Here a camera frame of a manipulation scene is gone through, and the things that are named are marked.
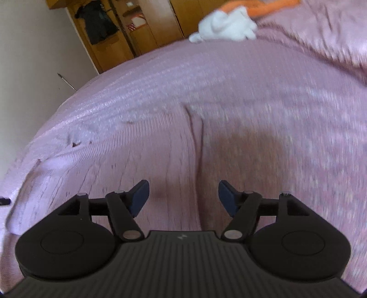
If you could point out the lilac knit cardigan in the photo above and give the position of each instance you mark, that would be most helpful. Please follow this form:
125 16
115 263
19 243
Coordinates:
160 149

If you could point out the pink floral bed sheet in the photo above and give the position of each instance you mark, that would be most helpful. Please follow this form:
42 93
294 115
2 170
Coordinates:
229 77

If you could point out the dark hanging jacket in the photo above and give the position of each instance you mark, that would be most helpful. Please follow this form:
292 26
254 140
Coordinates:
97 24

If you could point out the white and orange plush toy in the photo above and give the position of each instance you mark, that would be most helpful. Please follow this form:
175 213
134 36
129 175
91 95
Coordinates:
226 25

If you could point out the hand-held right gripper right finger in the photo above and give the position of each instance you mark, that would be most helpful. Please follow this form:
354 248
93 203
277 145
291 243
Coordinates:
228 197

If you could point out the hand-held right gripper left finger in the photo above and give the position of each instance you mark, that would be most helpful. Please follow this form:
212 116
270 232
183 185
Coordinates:
139 197

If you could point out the pink checked quilt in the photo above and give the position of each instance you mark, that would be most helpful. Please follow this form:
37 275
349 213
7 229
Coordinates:
324 31

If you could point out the small red box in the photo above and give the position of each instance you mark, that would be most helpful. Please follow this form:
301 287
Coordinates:
137 23

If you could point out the wooden wardrobe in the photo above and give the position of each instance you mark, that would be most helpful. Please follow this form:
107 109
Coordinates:
160 25

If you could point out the thin metal rod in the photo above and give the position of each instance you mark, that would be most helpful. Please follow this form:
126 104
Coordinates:
67 82

